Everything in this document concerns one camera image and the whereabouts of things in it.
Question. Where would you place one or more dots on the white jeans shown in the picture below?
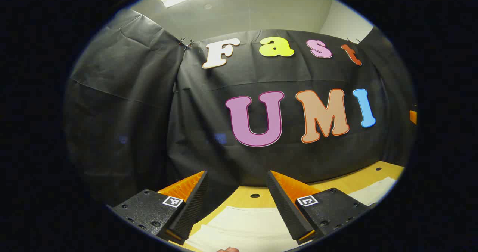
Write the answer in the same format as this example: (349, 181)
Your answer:
(242, 226)

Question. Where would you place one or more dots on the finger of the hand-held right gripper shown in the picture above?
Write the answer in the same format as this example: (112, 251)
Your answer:
(413, 117)

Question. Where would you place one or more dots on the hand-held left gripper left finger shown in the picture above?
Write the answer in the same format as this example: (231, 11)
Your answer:
(192, 211)

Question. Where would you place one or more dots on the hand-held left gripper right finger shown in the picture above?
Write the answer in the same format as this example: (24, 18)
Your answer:
(287, 211)

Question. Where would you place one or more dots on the black backdrop cloth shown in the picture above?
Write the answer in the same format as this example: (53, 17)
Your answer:
(149, 114)

